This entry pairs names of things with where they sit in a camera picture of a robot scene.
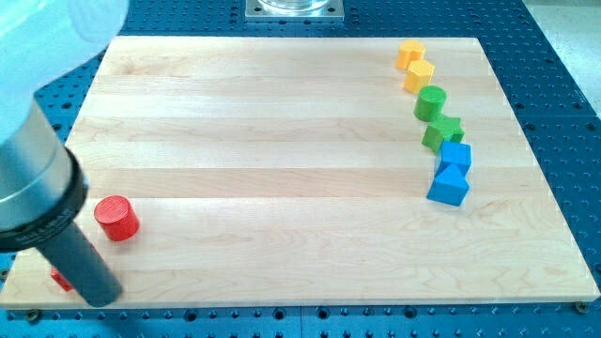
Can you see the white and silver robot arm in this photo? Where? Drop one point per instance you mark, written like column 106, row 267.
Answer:
column 40, row 41

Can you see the light wooden board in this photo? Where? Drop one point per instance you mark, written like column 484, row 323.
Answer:
column 291, row 171

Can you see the green cylinder block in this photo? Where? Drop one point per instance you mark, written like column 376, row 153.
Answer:
column 429, row 104

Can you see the blue triangular prism block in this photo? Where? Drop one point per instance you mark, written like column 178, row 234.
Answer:
column 449, row 187

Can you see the green star block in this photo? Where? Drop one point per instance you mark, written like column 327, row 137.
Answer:
column 443, row 129

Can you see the yellow hexagon block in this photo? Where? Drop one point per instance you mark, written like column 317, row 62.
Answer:
column 419, row 75

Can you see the blue cube block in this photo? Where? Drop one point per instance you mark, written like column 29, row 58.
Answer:
column 452, row 153

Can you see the yellow heart block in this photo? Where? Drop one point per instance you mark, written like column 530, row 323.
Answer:
column 409, row 51

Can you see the red cylinder block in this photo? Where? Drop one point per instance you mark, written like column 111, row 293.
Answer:
column 116, row 217

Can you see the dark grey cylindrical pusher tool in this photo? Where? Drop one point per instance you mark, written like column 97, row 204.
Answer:
column 74, row 256

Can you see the small red block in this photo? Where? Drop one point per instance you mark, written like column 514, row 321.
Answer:
column 60, row 279

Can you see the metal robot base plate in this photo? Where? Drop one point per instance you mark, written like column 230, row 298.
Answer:
column 272, row 11

